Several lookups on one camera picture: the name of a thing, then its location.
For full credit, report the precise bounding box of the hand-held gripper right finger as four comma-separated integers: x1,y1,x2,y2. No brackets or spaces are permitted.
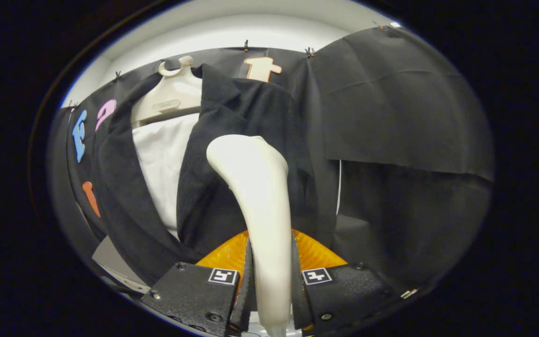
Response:
290,229,403,336

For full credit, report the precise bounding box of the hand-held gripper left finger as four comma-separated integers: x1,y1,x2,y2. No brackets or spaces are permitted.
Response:
139,229,254,337

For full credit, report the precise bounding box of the black suit jacket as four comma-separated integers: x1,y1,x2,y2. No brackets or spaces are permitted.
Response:
93,63,341,287

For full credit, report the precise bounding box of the white garment steamer head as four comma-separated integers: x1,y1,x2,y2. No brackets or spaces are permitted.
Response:
206,134,294,337

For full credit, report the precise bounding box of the white padded garment form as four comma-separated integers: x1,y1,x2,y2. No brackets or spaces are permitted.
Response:
132,112,200,235

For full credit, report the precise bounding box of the grey cabinet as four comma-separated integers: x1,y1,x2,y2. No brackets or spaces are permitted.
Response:
92,235,151,293

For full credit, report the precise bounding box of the black backdrop cloth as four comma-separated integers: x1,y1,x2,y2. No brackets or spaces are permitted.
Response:
47,23,495,287

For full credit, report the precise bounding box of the white hanging cord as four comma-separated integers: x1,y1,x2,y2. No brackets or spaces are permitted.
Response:
335,159,343,216

